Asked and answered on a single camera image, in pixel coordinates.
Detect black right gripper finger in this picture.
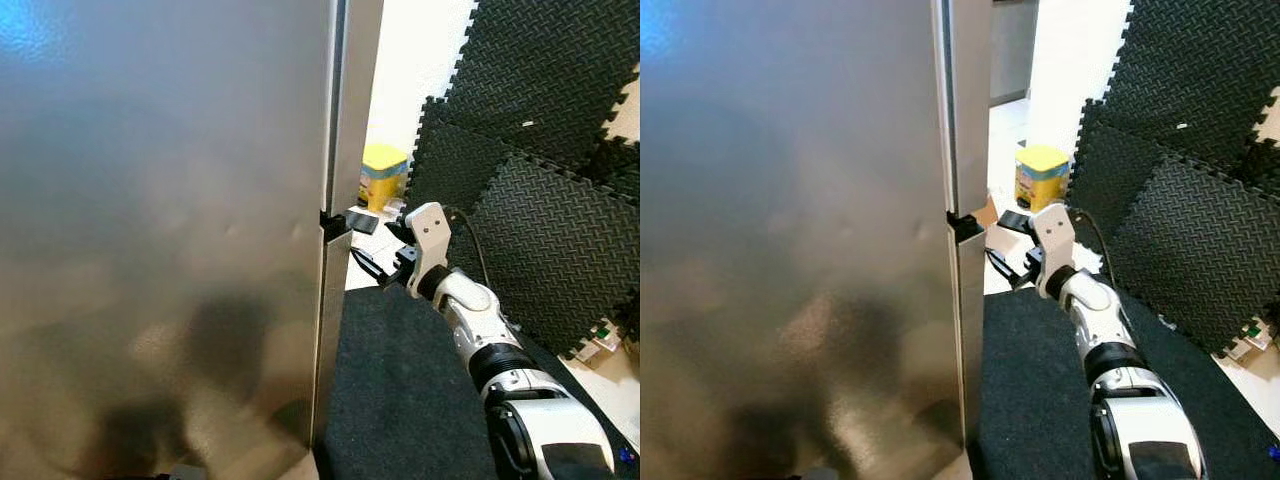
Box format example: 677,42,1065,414
350,250,401,290
997,210,1041,247
345,209,409,247
985,250,1031,290

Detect steel fridge door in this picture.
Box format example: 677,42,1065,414
640,218,991,476
0,215,353,476

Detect stainless steel fridge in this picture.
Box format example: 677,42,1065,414
0,0,386,480
640,0,996,480

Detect yellow tin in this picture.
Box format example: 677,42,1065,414
358,143,410,213
1014,144,1071,212

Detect black foam mat tile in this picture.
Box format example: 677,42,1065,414
1063,97,1176,226
585,135,641,206
1105,155,1280,356
1085,0,1280,166
448,155,641,359
403,96,521,226
432,0,641,166
1235,135,1280,201

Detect small white green box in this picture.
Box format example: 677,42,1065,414
572,318,626,361
1222,320,1276,363

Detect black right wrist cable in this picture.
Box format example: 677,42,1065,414
443,205,493,291
1072,207,1136,331

